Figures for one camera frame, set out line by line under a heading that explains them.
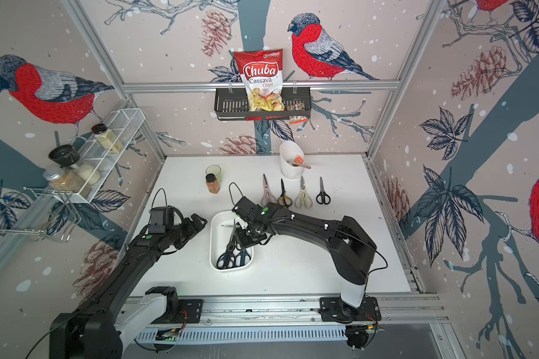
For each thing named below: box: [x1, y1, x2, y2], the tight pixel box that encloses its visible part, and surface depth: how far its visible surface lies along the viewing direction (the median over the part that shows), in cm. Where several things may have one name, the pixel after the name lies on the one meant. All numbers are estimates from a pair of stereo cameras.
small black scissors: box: [315, 176, 332, 205], surface depth 106 cm
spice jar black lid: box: [91, 123, 124, 155], surface depth 76 cm
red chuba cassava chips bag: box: [233, 48, 286, 112], surface depth 85 cm
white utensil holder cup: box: [279, 139, 305, 179], surface depth 110 cm
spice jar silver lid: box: [42, 167, 83, 193], surface depth 61 cm
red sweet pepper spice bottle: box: [205, 173, 221, 194], surface depth 103 cm
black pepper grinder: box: [48, 144, 102, 186], surface depth 65 cm
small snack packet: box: [288, 115, 310, 125], surface depth 92 cm
